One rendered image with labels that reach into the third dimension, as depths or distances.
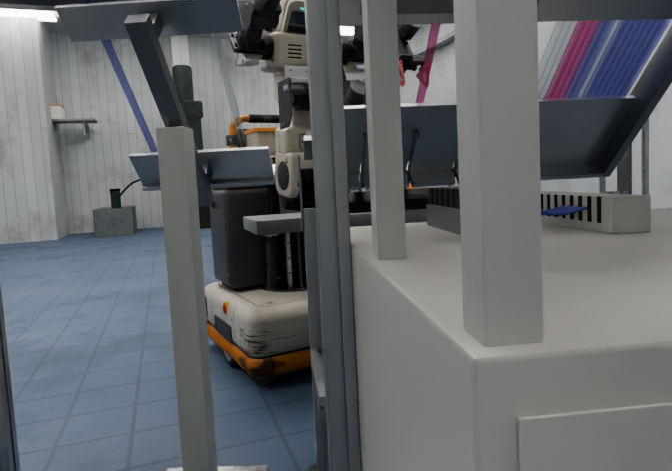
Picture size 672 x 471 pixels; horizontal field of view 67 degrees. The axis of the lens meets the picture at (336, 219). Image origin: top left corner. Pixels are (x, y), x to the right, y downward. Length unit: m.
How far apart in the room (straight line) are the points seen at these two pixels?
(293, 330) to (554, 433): 1.54
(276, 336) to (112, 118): 8.25
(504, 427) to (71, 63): 9.83
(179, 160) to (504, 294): 0.90
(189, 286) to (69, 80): 8.91
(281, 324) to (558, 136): 1.04
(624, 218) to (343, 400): 0.42
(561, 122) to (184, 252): 0.86
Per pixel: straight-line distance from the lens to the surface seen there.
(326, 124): 0.64
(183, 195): 1.09
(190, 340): 1.14
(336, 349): 0.66
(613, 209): 0.69
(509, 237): 0.25
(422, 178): 1.18
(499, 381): 0.25
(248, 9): 1.71
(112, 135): 9.71
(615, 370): 0.28
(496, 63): 0.25
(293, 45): 1.86
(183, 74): 8.97
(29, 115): 8.87
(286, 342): 1.77
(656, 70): 1.24
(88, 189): 9.71
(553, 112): 1.20
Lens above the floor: 0.70
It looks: 4 degrees down
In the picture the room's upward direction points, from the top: 3 degrees counter-clockwise
